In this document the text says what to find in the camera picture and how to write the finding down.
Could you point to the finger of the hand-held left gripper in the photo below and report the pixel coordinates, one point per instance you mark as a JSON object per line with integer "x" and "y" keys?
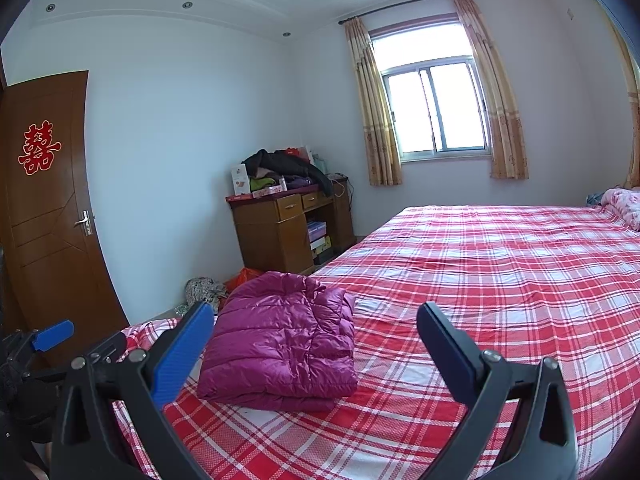
{"x": 52, "y": 335}
{"x": 111, "y": 347}

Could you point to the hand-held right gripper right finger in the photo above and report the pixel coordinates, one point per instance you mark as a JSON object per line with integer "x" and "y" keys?
{"x": 450, "y": 355}

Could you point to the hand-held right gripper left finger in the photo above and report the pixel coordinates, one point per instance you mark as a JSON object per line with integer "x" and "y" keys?
{"x": 182, "y": 355}

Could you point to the purple puffer jacket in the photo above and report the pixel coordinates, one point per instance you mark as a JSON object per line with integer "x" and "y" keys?
{"x": 280, "y": 345}

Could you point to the black clothes pile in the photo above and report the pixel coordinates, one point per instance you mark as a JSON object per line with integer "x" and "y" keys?
{"x": 280, "y": 160}

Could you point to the grey patterned cloth bundle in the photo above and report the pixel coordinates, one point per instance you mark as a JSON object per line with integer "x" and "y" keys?
{"x": 202, "y": 290}

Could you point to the bed with red plaid sheet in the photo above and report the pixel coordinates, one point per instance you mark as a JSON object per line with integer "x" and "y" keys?
{"x": 475, "y": 270}

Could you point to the wooden door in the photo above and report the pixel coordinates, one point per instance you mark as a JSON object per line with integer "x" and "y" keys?
{"x": 55, "y": 240}

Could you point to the orange plastic bag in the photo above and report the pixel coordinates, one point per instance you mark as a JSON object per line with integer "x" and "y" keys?
{"x": 245, "y": 277}

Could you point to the wooden desk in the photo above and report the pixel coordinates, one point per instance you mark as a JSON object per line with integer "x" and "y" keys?
{"x": 270, "y": 240}

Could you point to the white printed box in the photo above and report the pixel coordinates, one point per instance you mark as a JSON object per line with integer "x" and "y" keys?
{"x": 240, "y": 180}

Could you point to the pink flat box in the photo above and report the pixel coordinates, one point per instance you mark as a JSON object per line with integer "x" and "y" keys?
{"x": 270, "y": 191}

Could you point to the red paper door decoration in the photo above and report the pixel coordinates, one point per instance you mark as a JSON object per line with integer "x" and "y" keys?
{"x": 40, "y": 150}

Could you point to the blue cloth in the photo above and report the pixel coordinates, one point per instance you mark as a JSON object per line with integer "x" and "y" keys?
{"x": 595, "y": 198}

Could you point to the red gift bag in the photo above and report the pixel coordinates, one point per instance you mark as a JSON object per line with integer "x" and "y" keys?
{"x": 290, "y": 151}

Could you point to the pink quilt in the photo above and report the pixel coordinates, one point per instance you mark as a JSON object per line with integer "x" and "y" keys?
{"x": 625, "y": 205}

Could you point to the window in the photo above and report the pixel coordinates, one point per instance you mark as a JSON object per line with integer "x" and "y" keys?
{"x": 430, "y": 110}

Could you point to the black curtain rod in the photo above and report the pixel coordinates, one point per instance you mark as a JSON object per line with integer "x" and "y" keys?
{"x": 410, "y": 7}

